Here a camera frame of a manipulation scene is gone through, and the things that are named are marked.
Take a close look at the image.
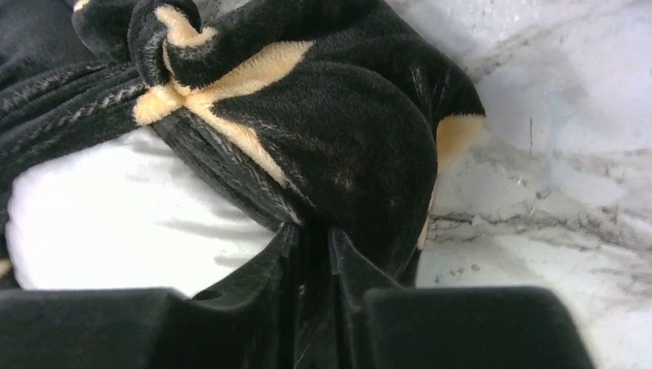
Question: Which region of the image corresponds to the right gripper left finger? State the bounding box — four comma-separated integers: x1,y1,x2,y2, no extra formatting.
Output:
1,224,299,368

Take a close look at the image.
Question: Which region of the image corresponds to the white pillow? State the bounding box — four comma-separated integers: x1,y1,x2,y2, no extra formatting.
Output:
5,128,274,297

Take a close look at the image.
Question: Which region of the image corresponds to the black floral plush pillowcase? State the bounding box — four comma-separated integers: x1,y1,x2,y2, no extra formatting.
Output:
0,0,487,289

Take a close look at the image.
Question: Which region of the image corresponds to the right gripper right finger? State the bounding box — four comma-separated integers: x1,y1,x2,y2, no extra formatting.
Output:
328,229,594,369

